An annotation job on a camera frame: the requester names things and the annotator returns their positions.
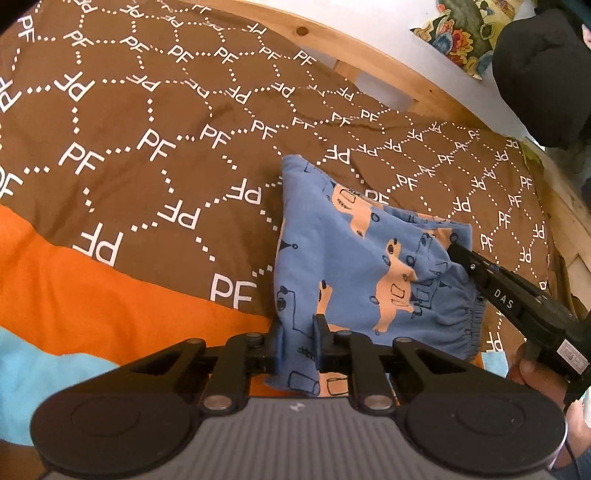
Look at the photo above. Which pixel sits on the blue pants with orange print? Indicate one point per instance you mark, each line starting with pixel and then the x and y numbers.
pixel 351 258

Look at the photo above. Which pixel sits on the person's right forearm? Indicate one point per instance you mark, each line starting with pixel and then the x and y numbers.
pixel 579 434

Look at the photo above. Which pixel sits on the floral printed cloth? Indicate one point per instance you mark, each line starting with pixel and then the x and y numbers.
pixel 466 32

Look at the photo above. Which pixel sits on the wooden bed frame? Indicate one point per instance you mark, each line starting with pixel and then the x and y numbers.
pixel 415 87

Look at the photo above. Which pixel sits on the person's right hand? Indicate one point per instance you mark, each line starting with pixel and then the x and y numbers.
pixel 535 374

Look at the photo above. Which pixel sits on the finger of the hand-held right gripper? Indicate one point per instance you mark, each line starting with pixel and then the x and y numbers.
pixel 464 258

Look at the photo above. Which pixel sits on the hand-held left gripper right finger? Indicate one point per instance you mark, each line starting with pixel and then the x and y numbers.
pixel 319 344

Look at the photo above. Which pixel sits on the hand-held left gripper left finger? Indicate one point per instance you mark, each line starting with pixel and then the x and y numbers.
pixel 279 344

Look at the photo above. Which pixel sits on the brown printed blanket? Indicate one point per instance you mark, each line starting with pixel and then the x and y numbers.
pixel 184 115

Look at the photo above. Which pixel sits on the black garment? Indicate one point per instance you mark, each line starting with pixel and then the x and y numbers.
pixel 545 78

